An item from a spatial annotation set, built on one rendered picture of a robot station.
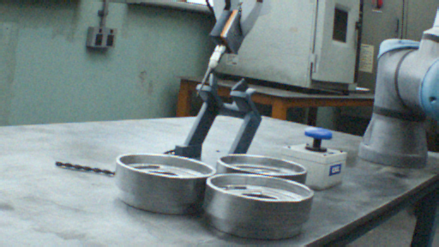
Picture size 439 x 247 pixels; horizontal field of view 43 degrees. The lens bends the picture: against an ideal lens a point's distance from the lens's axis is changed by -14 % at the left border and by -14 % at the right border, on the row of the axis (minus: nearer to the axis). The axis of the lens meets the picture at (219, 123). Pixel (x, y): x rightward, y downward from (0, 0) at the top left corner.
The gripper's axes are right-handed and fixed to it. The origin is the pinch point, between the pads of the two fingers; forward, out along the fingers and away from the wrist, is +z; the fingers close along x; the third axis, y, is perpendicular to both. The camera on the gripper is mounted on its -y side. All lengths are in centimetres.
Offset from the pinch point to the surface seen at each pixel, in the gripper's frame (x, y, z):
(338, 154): -16.9, 3.5, 15.2
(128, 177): -7.4, -28.0, 16.6
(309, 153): -14.1, -0.1, 15.3
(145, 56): 140, 154, 14
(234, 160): -8.6, -9.8, 16.3
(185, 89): 126, 171, 28
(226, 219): -18.5, -26.9, 18.1
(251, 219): -20.8, -26.5, 17.5
